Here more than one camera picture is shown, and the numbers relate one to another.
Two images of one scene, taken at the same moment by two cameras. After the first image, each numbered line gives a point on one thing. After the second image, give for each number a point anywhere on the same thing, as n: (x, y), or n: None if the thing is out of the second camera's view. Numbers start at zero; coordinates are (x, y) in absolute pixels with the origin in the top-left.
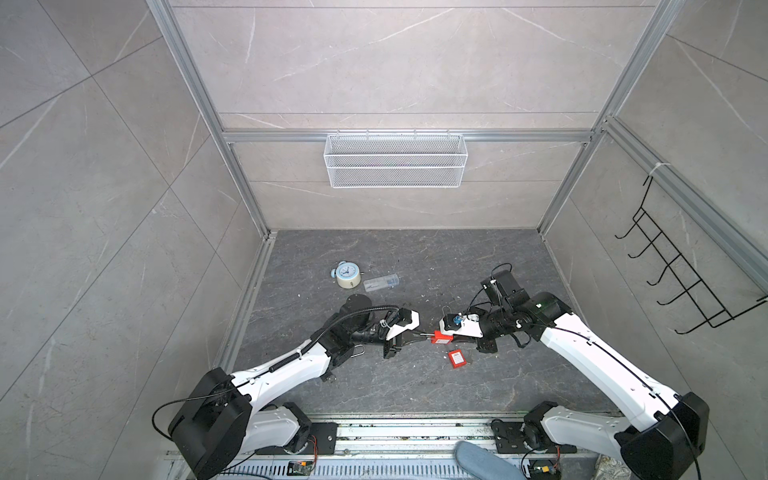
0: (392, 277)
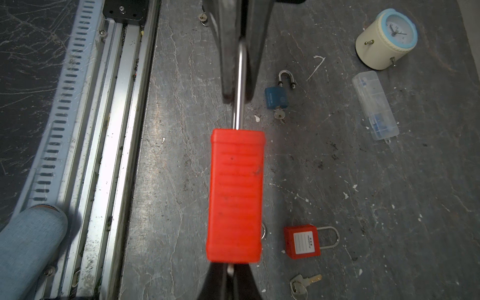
0: (375, 105)
